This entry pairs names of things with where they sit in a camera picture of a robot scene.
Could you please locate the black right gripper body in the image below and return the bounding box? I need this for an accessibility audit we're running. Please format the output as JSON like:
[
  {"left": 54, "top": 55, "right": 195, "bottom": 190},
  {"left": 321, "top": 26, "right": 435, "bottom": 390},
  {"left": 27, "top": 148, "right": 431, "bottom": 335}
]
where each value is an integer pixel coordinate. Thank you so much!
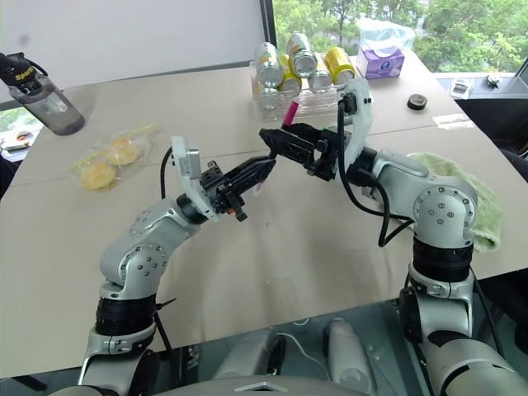
[{"left": 305, "top": 127, "right": 344, "bottom": 183}]

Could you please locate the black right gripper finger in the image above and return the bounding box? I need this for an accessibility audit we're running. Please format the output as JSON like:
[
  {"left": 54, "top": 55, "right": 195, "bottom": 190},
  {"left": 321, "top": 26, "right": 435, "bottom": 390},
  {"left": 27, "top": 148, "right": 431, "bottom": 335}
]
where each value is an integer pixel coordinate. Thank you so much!
[
  {"left": 258, "top": 128, "right": 319, "bottom": 167},
  {"left": 284, "top": 122, "right": 328, "bottom": 144}
]

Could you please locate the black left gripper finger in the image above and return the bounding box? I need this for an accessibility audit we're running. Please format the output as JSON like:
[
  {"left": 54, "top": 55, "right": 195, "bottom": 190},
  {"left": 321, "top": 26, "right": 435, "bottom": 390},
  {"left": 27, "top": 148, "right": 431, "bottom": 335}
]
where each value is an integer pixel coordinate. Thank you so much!
[
  {"left": 222, "top": 155, "right": 276, "bottom": 183},
  {"left": 229, "top": 161, "right": 277, "bottom": 196}
]

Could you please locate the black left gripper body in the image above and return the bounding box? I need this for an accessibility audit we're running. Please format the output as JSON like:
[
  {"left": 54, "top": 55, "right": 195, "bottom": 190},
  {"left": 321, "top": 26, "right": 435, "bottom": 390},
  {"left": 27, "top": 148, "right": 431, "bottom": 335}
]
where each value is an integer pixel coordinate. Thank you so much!
[{"left": 200, "top": 160, "right": 249, "bottom": 224}]

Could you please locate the pink pen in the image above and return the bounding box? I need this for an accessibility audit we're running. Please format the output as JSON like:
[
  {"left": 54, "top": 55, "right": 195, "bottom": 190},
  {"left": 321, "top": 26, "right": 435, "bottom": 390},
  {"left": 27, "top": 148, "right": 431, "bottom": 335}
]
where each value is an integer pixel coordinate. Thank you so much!
[{"left": 281, "top": 100, "right": 299, "bottom": 127}]

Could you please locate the clear plastic can rack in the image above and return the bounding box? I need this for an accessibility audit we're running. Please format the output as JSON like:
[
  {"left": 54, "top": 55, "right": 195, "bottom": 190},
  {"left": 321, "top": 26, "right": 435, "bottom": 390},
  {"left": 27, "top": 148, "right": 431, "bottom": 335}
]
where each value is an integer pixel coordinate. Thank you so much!
[{"left": 249, "top": 60, "right": 348, "bottom": 122}]

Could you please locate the yellow drink can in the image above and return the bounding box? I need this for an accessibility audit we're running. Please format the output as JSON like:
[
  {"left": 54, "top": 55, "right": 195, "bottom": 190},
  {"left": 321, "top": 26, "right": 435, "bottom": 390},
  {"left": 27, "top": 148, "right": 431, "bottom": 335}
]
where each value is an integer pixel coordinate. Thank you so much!
[
  {"left": 277, "top": 53, "right": 304, "bottom": 92},
  {"left": 323, "top": 46, "right": 356, "bottom": 84}
]

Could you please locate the silver green drink can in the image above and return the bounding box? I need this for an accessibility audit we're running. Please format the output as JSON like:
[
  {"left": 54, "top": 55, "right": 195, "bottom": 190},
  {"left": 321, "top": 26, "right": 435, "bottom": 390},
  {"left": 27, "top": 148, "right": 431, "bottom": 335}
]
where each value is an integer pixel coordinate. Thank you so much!
[
  {"left": 255, "top": 41, "right": 285, "bottom": 88},
  {"left": 286, "top": 32, "right": 318, "bottom": 78}
]

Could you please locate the purple tissue box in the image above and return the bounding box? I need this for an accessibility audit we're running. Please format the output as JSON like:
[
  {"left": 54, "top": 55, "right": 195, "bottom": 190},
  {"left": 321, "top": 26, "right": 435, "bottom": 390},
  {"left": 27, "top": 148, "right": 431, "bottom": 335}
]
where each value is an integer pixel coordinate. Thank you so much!
[{"left": 355, "top": 44, "right": 405, "bottom": 81}]

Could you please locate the clear plastic pastry bag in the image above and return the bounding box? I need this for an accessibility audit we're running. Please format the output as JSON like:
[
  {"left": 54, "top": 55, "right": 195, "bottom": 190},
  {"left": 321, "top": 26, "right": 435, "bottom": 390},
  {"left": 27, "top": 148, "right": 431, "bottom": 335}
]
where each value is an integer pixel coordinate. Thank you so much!
[{"left": 67, "top": 120, "right": 160, "bottom": 193}]

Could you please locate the yellow round pastry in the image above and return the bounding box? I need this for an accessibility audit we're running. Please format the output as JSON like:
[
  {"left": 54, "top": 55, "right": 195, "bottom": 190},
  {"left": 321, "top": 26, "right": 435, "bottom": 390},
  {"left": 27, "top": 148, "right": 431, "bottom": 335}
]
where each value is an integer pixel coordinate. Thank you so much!
[
  {"left": 79, "top": 161, "right": 116, "bottom": 191},
  {"left": 104, "top": 139, "right": 142, "bottom": 167}
]

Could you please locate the clear label card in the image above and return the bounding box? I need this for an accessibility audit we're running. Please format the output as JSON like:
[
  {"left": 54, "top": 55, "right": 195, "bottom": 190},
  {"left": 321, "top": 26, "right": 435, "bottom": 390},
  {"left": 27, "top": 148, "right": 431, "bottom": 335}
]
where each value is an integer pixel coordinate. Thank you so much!
[{"left": 431, "top": 115, "right": 472, "bottom": 130}]

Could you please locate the small white black device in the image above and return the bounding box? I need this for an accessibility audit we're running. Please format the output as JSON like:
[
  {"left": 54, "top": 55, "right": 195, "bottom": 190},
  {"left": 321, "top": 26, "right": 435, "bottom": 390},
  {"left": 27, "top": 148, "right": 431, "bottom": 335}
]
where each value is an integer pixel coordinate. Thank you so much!
[{"left": 450, "top": 78, "right": 474, "bottom": 98}]

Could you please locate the grey rounded robot leg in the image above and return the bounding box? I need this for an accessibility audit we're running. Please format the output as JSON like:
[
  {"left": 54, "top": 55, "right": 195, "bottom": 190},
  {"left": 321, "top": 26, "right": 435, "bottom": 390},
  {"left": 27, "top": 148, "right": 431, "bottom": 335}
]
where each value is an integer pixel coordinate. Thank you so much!
[
  {"left": 212, "top": 328, "right": 286, "bottom": 383},
  {"left": 327, "top": 317, "right": 377, "bottom": 394}
]

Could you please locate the light green towel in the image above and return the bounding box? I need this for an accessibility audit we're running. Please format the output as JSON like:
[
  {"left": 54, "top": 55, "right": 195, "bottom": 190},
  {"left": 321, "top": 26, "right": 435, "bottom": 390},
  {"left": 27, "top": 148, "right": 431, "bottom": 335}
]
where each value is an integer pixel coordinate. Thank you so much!
[{"left": 406, "top": 151, "right": 506, "bottom": 253}]

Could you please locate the dark grey sports water bottle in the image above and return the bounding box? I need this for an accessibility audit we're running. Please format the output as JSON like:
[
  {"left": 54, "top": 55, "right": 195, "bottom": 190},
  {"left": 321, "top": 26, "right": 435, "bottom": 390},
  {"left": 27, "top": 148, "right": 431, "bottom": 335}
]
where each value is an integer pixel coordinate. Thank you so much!
[{"left": 0, "top": 51, "right": 87, "bottom": 137}]

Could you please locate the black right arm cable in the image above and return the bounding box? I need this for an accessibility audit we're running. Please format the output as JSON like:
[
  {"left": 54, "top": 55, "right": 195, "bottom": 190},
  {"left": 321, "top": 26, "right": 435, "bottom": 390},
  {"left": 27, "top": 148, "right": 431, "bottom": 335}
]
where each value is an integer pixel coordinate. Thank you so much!
[{"left": 335, "top": 94, "right": 414, "bottom": 248}]

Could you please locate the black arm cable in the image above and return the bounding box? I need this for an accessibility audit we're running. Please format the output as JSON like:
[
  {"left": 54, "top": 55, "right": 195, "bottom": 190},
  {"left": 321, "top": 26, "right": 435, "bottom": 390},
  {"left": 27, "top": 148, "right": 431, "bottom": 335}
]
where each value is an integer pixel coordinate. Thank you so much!
[
  {"left": 335, "top": 94, "right": 414, "bottom": 248},
  {"left": 159, "top": 144, "right": 175, "bottom": 200}
]

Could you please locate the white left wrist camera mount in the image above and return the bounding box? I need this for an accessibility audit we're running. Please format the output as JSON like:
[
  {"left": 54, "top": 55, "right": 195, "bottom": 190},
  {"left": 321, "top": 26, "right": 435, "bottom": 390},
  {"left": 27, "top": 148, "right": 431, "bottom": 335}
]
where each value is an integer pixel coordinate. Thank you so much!
[{"left": 170, "top": 134, "right": 219, "bottom": 222}]

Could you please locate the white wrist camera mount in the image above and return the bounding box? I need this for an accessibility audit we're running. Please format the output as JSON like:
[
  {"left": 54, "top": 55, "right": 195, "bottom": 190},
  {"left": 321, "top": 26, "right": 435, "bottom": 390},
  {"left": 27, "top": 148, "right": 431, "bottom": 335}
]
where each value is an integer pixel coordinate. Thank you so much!
[
  {"left": 340, "top": 77, "right": 375, "bottom": 164},
  {"left": 170, "top": 134, "right": 219, "bottom": 222}
]

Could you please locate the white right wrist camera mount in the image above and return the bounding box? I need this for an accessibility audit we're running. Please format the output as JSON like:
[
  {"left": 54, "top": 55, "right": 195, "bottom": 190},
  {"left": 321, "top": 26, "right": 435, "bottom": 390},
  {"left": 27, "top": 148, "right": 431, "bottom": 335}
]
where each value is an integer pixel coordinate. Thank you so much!
[{"left": 340, "top": 77, "right": 375, "bottom": 164}]

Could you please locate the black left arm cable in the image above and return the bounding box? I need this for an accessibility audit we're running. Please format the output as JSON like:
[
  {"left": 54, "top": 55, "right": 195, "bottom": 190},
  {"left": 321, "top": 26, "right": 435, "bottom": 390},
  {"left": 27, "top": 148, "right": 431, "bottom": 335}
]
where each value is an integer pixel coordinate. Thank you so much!
[{"left": 159, "top": 144, "right": 175, "bottom": 200}]

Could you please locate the dark window frame post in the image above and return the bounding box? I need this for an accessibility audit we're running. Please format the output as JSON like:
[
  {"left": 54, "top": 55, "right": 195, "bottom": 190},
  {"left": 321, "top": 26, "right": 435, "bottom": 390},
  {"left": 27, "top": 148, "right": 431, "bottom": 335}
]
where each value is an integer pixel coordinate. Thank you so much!
[{"left": 260, "top": 0, "right": 277, "bottom": 45}]

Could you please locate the thin white cable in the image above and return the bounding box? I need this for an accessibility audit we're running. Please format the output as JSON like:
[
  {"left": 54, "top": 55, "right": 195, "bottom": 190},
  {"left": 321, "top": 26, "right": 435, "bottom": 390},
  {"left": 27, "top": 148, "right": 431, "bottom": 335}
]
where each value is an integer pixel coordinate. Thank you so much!
[{"left": 285, "top": 332, "right": 327, "bottom": 366}]

